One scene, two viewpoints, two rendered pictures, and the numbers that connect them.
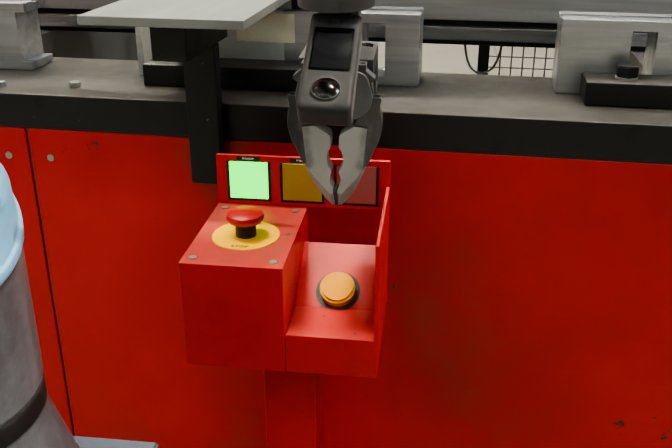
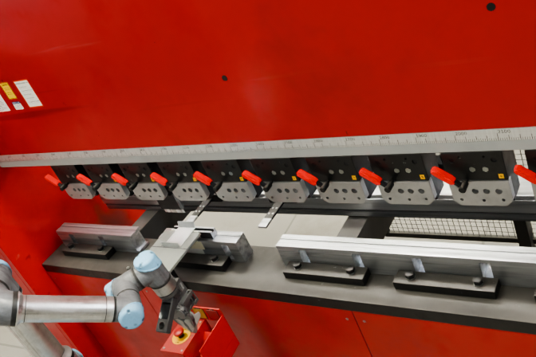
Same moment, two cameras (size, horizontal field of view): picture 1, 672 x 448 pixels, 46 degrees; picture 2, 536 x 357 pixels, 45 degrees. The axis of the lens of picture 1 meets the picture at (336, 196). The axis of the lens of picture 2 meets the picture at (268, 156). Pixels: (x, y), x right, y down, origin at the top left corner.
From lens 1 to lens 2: 1.78 m
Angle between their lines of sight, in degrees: 29
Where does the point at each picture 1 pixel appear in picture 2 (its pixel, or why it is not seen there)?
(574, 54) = (284, 255)
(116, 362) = not seen: hidden behind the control
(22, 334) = not seen: outside the picture
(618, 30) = (293, 249)
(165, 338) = not seen: hidden behind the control
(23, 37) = (135, 243)
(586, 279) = (302, 334)
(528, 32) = (308, 211)
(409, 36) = (235, 249)
